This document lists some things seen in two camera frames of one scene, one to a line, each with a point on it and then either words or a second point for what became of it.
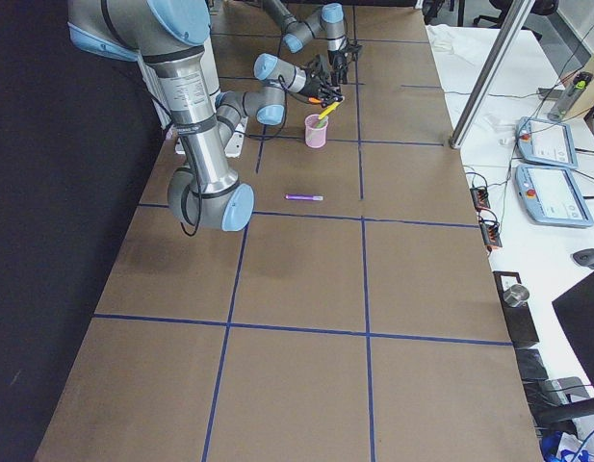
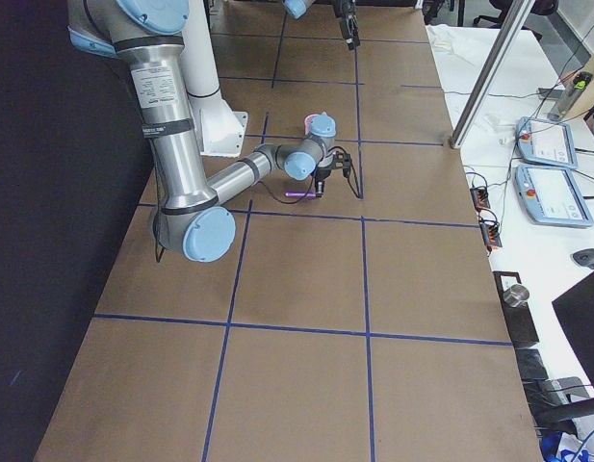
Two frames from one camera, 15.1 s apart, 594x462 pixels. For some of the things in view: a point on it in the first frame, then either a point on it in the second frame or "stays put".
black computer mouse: (590, 258) stays put
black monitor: (581, 312) stays put
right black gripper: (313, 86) -> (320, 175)
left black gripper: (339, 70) -> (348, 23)
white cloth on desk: (460, 55) stays put
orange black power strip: (479, 196) stays put
